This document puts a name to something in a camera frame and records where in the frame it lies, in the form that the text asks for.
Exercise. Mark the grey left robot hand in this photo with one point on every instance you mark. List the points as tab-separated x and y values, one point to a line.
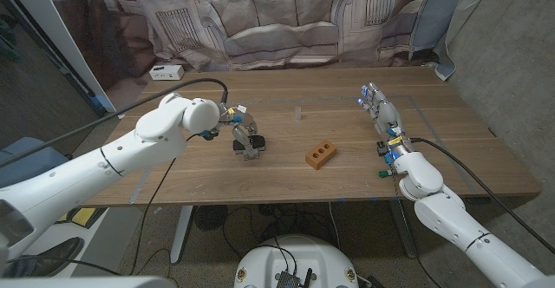
245	125

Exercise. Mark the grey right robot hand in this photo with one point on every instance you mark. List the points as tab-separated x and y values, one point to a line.
388	114

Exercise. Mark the silver paper clamp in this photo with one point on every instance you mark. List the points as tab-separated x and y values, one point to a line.
251	155

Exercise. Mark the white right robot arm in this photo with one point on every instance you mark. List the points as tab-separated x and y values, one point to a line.
459	223

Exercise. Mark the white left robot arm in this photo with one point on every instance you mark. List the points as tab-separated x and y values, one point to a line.
86	171

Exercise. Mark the black board eraser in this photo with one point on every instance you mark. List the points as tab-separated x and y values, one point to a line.
237	146

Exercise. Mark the brown block with holes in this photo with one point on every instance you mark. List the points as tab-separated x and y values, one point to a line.
321	154

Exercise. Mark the small clear plastic tube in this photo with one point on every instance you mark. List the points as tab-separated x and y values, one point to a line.
297	113

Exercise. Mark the green marker pen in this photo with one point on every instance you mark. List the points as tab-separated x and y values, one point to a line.
383	174

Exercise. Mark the white power strip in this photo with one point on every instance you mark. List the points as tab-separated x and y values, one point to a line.
167	72

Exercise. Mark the black round fan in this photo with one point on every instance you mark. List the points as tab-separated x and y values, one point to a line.
211	217

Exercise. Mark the printed sofa backdrop cloth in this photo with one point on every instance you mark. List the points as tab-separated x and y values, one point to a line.
282	19

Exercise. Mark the grey table leg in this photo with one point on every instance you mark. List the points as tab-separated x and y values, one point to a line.
403	231

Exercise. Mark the white table leg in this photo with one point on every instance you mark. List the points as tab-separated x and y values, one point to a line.
181	236

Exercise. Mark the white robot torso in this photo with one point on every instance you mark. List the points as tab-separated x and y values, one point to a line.
269	262

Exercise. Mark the black torso electronics module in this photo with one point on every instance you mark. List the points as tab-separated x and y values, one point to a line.
286	279

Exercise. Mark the yellow pad with black rim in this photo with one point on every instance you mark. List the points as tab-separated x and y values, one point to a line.
82	216

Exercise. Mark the white pillar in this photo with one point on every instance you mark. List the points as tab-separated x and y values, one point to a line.
58	32

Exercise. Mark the blue bin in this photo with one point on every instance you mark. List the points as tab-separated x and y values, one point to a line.
26	162

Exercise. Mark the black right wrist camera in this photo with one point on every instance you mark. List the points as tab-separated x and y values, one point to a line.
382	148

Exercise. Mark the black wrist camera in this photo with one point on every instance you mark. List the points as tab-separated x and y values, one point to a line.
211	135
382	148

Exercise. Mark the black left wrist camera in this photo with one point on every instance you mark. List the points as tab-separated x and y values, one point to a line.
211	135

